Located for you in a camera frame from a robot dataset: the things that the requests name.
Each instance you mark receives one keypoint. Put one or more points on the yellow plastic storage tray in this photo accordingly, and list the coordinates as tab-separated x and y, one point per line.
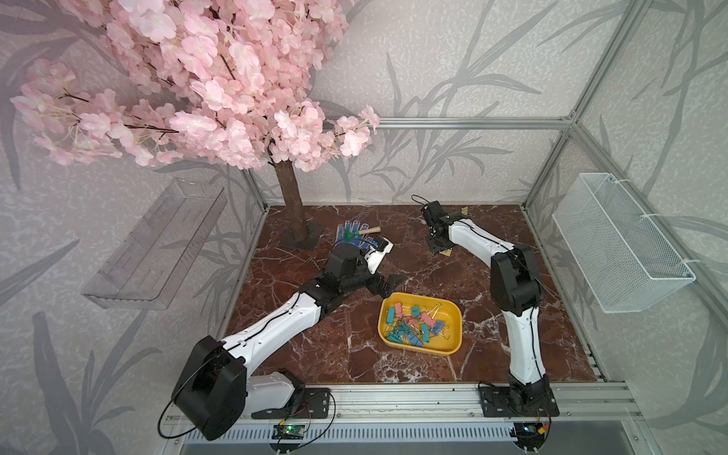
447	343

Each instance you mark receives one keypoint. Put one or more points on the right circuit board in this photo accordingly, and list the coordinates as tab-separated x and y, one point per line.
530	437

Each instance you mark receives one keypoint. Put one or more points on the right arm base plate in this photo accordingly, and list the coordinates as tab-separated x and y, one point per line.
518	400

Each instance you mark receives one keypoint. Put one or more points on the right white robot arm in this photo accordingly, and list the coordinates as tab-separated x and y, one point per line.
516	289

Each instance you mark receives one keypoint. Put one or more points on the pink blossom artificial tree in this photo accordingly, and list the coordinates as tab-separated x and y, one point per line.
225	81

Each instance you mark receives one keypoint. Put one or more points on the blue dotted work glove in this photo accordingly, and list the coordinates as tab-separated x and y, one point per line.
362	243

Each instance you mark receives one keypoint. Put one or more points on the blue binder clip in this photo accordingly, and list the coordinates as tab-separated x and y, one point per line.
437	328

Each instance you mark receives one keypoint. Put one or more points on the aluminium front rail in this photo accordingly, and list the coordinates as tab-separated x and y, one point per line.
450	412

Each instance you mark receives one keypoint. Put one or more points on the clear acrylic wall shelf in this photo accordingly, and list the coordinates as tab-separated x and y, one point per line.
147	269

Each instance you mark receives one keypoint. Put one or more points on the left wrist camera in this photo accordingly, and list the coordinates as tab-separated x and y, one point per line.
376	253

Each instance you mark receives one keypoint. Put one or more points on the green wooden-handled garden tool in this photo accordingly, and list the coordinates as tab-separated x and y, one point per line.
349	235

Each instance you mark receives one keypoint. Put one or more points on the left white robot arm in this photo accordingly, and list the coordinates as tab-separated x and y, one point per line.
218	383

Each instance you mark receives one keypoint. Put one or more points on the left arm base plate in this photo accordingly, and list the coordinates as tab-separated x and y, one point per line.
314	403

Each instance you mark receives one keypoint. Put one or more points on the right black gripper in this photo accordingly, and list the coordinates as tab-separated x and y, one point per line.
432	247

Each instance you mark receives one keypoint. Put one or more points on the white wire mesh basket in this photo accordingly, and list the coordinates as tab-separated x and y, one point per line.
625	258

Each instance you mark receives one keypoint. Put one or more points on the left green circuit board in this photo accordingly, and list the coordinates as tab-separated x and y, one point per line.
292	432

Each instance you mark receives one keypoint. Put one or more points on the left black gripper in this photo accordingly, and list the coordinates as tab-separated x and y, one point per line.
388	287

